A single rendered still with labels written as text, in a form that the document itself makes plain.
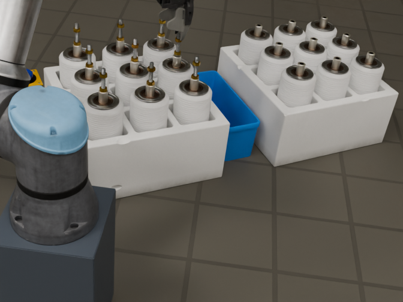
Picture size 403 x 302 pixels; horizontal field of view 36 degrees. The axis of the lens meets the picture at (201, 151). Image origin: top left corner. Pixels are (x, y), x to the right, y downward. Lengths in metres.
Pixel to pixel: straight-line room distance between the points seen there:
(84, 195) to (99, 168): 0.47
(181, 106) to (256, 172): 0.32
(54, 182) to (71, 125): 0.10
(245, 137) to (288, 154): 0.13
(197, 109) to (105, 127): 0.24
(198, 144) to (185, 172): 0.09
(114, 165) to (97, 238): 0.47
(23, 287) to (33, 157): 0.27
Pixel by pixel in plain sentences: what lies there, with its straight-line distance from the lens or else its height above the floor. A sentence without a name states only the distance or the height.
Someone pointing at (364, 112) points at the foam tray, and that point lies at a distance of 1.83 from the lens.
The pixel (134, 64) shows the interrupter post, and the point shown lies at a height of 0.28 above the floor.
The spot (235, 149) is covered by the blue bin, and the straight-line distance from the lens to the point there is 1.73.
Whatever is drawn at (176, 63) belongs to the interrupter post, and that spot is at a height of 0.26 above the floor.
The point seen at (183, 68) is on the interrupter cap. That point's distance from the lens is 1.64.
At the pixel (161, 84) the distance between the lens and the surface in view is 1.65.
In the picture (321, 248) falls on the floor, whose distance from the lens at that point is 1.55.
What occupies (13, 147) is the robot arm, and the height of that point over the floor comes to 0.47.
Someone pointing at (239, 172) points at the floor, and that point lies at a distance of 1.71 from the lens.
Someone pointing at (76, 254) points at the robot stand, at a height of 0.30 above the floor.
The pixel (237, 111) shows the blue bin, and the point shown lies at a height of 0.08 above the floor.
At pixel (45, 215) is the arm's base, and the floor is 0.36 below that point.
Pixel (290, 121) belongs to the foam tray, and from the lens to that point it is 1.67.
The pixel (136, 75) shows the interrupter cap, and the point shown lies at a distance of 1.59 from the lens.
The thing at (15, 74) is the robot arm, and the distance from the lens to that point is 1.03.
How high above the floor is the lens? 1.06
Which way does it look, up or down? 37 degrees down
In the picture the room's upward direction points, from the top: 7 degrees clockwise
